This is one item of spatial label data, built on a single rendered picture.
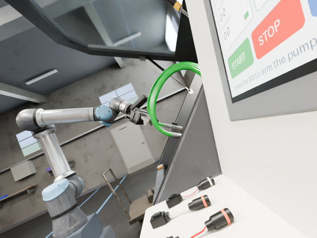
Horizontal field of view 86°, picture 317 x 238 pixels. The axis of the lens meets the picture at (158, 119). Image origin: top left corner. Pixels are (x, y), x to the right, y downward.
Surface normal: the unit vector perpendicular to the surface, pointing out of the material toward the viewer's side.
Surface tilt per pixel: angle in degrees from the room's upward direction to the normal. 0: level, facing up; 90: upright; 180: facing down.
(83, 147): 90
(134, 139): 90
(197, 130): 90
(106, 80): 90
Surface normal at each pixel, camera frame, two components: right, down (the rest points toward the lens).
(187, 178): -0.03, -0.07
